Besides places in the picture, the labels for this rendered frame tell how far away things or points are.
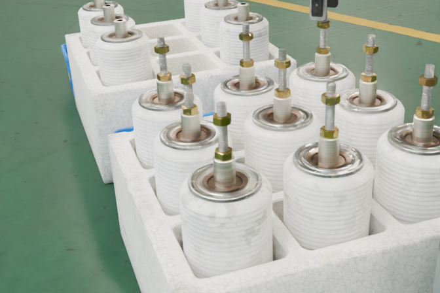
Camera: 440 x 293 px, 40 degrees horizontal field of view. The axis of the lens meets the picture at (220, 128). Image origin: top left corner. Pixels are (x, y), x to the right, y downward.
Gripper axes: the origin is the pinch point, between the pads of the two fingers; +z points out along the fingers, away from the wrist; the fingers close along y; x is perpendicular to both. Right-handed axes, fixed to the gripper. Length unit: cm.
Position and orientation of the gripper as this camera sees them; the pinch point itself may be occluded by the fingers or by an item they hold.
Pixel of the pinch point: (324, 4)
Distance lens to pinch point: 87.3
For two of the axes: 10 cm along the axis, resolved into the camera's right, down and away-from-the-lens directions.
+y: 3.9, -4.2, 8.2
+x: -9.2, -1.3, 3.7
